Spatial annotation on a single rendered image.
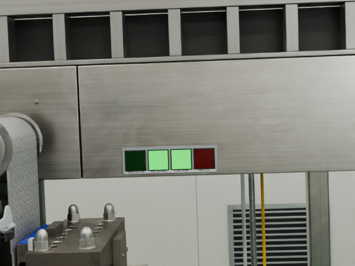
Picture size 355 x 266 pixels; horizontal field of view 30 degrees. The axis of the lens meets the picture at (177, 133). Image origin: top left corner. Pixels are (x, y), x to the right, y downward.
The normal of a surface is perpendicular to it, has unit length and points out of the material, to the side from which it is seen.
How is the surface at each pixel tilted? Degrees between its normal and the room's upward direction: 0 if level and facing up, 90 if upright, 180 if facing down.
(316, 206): 90
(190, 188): 90
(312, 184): 90
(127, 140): 90
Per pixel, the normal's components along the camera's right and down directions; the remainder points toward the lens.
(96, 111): -0.05, 0.05
